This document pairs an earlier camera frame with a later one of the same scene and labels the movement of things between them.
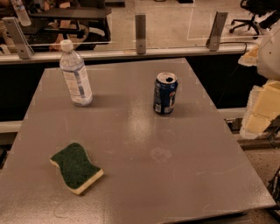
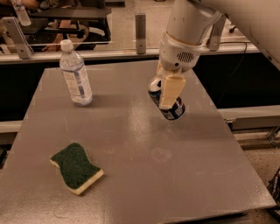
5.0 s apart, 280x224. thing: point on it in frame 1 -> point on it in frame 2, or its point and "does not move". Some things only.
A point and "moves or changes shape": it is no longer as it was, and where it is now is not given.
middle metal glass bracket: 140,31 does not move
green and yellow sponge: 77,170 does not move
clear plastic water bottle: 76,75 does not move
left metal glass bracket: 23,47 does not move
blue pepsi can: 164,93 moves or changes shape
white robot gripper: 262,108 -> 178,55
